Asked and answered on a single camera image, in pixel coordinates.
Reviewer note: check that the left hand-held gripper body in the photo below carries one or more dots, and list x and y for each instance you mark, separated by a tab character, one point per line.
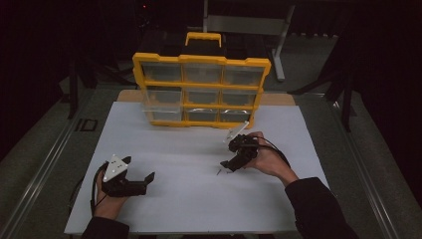
114	168

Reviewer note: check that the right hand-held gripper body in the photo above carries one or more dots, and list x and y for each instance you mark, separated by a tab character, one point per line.
247	149

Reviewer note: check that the clear organizer drawer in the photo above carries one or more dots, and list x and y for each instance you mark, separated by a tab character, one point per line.
162	99

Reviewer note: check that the yellow organizer cabinet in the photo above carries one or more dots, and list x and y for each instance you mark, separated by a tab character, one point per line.
202	59

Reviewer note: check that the person's right hand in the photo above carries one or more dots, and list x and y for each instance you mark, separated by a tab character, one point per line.
270	161

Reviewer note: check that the person's left hand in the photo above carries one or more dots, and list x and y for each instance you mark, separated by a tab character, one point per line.
107	205

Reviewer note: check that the black stand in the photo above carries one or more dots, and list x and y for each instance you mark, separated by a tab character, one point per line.
346	99
73	89

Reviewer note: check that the set of clear plastic drawers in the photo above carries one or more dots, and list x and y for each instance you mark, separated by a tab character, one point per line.
202	73

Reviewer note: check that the grey metal stand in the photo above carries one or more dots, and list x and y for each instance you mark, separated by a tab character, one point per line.
245	25

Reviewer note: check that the aluminium floor rail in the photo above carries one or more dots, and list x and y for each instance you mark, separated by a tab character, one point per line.
40	176
361	169

